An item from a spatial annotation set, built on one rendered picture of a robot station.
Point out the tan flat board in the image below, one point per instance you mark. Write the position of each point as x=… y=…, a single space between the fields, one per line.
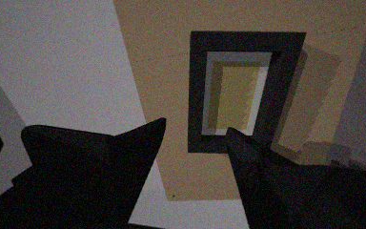
x=156 y=35

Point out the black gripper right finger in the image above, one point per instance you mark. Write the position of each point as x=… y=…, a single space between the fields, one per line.
x=276 y=193

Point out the black picture frame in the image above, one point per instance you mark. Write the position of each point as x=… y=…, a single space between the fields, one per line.
x=238 y=79

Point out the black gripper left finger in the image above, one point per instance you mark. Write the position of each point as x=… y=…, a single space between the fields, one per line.
x=123 y=161

